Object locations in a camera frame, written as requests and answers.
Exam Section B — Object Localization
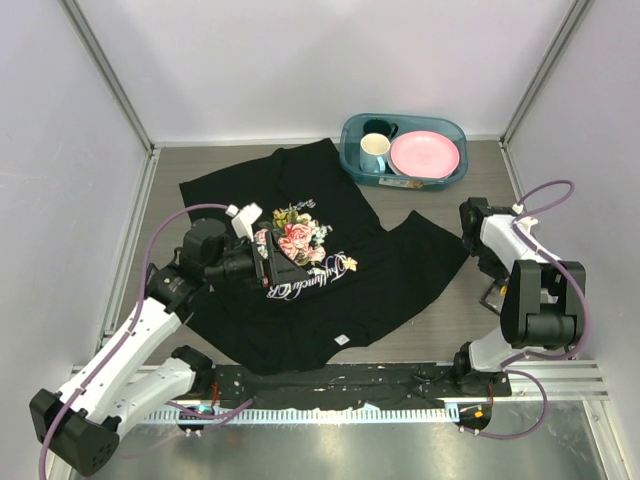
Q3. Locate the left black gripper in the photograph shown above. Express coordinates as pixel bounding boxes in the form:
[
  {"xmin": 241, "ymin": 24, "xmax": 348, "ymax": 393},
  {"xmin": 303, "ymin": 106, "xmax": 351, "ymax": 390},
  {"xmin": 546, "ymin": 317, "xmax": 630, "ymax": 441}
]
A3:
[{"xmin": 205, "ymin": 230, "xmax": 308, "ymax": 288}]

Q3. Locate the black floral print t-shirt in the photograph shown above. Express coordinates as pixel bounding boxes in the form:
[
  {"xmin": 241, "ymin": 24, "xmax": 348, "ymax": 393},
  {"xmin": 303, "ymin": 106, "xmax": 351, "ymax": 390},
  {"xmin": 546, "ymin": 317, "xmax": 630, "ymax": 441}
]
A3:
[{"xmin": 180, "ymin": 139, "xmax": 468, "ymax": 375}]

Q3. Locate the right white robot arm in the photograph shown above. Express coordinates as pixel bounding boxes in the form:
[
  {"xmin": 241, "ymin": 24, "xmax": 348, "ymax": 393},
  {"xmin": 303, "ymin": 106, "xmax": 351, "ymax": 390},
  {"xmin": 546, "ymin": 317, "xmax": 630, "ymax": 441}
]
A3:
[{"xmin": 451, "ymin": 197, "xmax": 589, "ymax": 395}]

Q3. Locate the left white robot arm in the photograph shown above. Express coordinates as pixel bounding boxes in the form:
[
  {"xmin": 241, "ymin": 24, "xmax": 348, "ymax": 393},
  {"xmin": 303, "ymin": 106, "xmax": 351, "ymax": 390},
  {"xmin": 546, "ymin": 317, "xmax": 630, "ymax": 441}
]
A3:
[{"xmin": 29, "ymin": 219, "xmax": 309, "ymax": 477}]

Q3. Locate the white garment label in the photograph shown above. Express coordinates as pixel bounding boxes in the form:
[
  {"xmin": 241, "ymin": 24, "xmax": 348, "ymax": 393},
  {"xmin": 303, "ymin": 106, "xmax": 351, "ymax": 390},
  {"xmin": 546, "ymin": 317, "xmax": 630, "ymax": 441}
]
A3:
[{"xmin": 334, "ymin": 334, "xmax": 350, "ymax": 345}]

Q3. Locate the light blue mug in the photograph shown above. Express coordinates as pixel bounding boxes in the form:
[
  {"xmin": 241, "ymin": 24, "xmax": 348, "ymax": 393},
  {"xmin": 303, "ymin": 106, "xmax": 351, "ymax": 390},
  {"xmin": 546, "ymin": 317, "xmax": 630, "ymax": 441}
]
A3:
[{"xmin": 359, "ymin": 133, "xmax": 391, "ymax": 174}]

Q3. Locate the dark green mug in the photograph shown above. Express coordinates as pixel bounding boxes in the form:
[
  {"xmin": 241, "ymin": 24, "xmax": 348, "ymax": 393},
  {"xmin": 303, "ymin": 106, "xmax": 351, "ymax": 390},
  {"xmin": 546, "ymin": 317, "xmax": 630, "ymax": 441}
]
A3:
[{"xmin": 363, "ymin": 118, "xmax": 398, "ymax": 140}]

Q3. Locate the teal plastic basin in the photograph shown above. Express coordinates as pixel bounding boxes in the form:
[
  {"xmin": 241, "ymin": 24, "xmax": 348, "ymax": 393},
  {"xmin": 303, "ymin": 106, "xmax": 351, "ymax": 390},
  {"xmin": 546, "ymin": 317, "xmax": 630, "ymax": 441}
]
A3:
[{"xmin": 339, "ymin": 113, "xmax": 468, "ymax": 190}]

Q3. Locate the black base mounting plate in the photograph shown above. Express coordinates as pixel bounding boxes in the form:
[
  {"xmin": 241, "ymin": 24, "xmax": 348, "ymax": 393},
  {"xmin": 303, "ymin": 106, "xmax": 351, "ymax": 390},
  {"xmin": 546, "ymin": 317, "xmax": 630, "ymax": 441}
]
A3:
[{"xmin": 209, "ymin": 362, "xmax": 512, "ymax": 410}]

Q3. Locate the pink plate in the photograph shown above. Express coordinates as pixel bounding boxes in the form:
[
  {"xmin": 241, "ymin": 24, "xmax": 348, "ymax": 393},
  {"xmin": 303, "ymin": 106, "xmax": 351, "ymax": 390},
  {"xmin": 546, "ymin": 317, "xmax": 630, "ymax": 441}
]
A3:
[{"xmin": 389, "ymin": 131, "xmax": 460, "ymax": 180}]

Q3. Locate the right black display box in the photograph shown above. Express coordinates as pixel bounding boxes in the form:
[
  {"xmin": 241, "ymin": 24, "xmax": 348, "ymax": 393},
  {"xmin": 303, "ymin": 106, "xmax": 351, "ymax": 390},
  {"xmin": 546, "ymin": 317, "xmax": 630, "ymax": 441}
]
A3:
[{"xmin": 479, "ymin": 279, "xmax": 507, "ymax": 316}]

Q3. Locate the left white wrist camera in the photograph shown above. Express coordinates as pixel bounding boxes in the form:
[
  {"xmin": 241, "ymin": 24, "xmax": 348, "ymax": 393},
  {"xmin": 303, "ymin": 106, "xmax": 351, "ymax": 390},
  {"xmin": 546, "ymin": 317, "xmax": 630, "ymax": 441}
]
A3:
[{"xmin": 225, "ymin": 202, "xmax": 263, "ymax": 242}]

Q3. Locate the white slotted cable duct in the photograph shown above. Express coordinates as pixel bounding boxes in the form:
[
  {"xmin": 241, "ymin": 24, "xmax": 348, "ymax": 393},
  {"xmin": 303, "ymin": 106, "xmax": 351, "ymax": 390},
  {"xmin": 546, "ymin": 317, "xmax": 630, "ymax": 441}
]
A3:
[{"xmin": 139, "ymin": 405, "xmax": 461, "ymax": 425}]

